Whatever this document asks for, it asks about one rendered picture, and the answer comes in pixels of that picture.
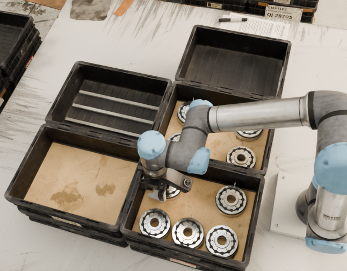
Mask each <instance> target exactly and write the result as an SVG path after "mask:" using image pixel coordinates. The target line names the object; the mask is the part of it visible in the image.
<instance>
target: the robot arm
mask: <svg viewBox="0 0 347 271"><path fill-rule="evenodd" d="M303 126H307V127H308V128H310V129H311V130H317V141H316V153H315V162H314V175H313V177H312V181H311V183H310V185H309V187H308V189H306V190H304V191H303V192H302V193H301V194H300V195H299V197H298V199H297V201H296V204H295V210H296V213H297V215H298V217H299V219H300V220H301V221H302V222H303V223H304V224H305V225H307V227H306V236H305V239H306V246H307V247H308V248H310V249H312V250H314V251H317V252H321V253H328V254H342V253H345V252H346V250H347V94H346V93H344V92H340V91H333V90H316V91H309V92H308V93H307V94H306V95H305V96H300V97H291V98H282V99H272V100H267V101H257V102H247V103H238V104H228V105H219V106H213V105H212V104H211V103H210V102H209V101H206V100H204V101H203V100H202V99H197V100H195V101H193V102H192V103H191V104H190V106H189V109H188V111H187V112H186V118H185V121H184V125H183V128H182V131H181V134H180V137H179V141H178V142H176V141H171V140H165V138H164V137H163V135H162V134H160V133H159V132H157V131H147V132H145V133H143V134H141V136H140V137H139V139H138V154H139V156H140V164H139V166H138V171H141V174H140V178H139V186H140V189H145V190H150V191H152V190H153V189H154V192H153V193H148V194H147V195H148V196H149V197H151V198H154V199H156V200H159V201H160V202H161V203H163V202H164V201H166V195H165V193H166V188H167V187H169V186H172V187H174V188H175V189H177V190H179V191H181V192H183V193H187V192H189V191H191V187H192V183H193V179H191V178H189V177H187V176H186V175H184V174H182V173H180V172H178V171H176V170H180V171H184V172H188V173H194V174H200V175H202V174H205V173H206V171H207V168H208V163H209V158H210V153H211V151H210V149H209V148H206V147H205V145H206V141H207V137H208V134H209V133H221V132H236V131H251V130H266V129H280V128H288V127H303ZM141 185H142V186H145V187H142V186H141Z"/></svg>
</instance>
